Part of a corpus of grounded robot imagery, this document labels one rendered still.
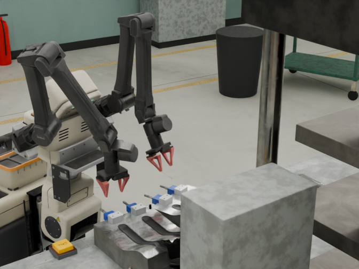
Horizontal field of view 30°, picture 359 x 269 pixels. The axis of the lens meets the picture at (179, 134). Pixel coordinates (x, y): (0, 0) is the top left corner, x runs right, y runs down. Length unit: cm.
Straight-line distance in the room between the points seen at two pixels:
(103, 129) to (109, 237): 41
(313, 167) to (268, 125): 152
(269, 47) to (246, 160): 354
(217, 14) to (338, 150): 698
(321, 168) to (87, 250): 127
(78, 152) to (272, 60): 126
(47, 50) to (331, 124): 98
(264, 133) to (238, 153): 354
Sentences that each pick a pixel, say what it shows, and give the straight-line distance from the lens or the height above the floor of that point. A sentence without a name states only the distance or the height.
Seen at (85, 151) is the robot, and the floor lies 105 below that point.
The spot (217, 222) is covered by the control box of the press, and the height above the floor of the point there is 146.
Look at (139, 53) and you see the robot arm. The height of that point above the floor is 147.
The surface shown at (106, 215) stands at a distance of 265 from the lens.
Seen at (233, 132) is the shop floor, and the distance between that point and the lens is 578.
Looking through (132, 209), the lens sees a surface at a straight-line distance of 267.
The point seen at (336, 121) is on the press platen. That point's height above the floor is 154.
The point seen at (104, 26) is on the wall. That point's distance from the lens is 842.
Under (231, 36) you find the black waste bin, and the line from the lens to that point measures 640.
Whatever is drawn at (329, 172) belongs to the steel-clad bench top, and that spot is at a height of 80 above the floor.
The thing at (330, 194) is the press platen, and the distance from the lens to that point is 202.
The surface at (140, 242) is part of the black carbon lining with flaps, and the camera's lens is 252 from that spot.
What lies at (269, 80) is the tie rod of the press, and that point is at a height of 166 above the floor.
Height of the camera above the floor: 221
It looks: 23 degrees down
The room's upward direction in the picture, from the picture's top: straight up
